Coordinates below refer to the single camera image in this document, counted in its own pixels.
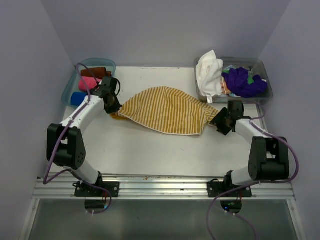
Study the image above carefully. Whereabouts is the pink rolled towel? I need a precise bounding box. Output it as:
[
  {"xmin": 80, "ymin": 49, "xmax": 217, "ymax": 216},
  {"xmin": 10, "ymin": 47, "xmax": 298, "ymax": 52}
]
[{"xmin": 78, "ymin": 76, "xmax": 102, "ymax": 92}]

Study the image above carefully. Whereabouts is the yellow white striped towel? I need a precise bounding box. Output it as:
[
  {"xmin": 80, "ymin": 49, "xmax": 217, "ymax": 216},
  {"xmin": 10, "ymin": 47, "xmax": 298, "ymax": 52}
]
[{"xmin": 110, "ymin": 86, "xmax": 220, "ymax": 136}]

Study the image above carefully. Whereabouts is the peach patterned cloth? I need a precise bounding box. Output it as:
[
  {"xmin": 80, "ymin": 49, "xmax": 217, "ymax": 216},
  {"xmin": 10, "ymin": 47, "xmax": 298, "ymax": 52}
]
[{"xmin": 220, "ymin": 76, "xmax": 237, "ymax": 98}]

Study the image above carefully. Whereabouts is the teal plastic tray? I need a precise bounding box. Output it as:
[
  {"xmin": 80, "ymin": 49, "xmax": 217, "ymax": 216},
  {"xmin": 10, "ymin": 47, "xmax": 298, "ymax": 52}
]
[{"xmin": 61, "ymin": 58, "xmax": 117, "ymax": 108}]

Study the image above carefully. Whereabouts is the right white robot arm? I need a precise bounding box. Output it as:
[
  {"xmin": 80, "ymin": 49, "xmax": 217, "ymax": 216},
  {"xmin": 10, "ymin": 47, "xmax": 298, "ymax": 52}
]
[{"xmin": 210, "ymin": 100, "xmax": 290, "ymax": 197}]

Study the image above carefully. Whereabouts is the blue towel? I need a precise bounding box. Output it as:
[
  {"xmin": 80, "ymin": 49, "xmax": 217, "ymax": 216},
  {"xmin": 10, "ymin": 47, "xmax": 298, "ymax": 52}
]
[{"xmin": 70, "ymin": 92, "xmax": 87, "ymax": 107}]

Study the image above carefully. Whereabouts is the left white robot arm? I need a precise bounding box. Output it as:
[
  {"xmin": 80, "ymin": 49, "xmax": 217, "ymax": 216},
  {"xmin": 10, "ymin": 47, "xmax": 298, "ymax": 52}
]
[{"xmin": 43, "ymin": 76, "xmax": 122, "ymax": 197}]

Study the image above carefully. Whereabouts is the brown rolled towel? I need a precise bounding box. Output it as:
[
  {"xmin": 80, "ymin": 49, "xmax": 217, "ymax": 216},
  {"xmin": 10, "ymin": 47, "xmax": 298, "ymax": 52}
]
[{"xmin": 80, "ymin": 67, "xmax": 112, "ymax": 80}]

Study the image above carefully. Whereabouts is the aluminium mounting rail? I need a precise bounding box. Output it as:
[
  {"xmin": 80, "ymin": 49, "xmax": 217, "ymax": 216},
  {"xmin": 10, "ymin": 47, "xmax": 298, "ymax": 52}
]
[{"xmin": 32, "ymin": 174, "xmax": 295, "ymax": 200}]

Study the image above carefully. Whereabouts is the grey plastic bin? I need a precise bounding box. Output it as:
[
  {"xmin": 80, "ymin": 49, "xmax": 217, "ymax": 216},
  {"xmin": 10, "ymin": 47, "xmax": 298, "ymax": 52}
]
[{"xmin": 193, "ymin": 57, "xmax": 275, "ymax": 105}]

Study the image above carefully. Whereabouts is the purple towel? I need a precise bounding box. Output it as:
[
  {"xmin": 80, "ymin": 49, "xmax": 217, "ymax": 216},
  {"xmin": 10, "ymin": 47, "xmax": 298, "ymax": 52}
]
[{"xmin": 222, "ymin": 67, "xmax": 268, "ymax": 98}]

